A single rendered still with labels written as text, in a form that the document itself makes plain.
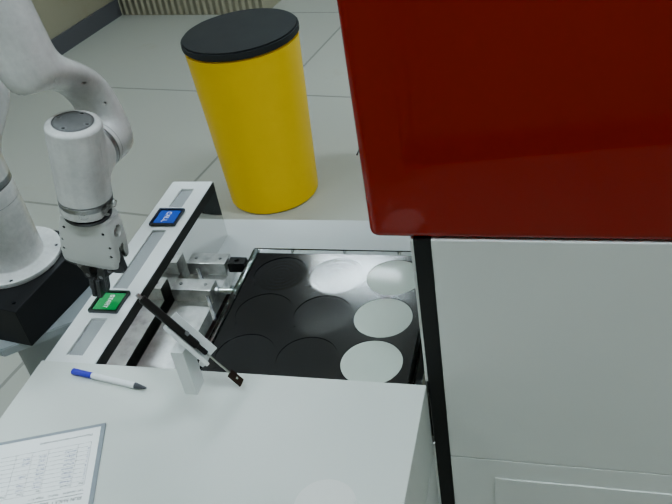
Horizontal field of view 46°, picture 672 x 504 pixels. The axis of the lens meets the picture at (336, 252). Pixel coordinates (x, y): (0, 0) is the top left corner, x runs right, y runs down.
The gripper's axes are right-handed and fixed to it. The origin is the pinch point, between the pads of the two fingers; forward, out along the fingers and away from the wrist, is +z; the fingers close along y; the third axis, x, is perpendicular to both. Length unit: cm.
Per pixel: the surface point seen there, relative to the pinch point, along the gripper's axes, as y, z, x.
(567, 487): -81, 6, 15
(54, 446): -8.3, 2.1, 31.5
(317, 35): 48, 112, -366
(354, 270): -40.9, 2.0, -18.8
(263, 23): 30, 33, -191
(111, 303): -1.9, 3.8, 0.4
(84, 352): -2.4, 4.5, 11.7
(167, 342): -11.8, 10.3, 0.7
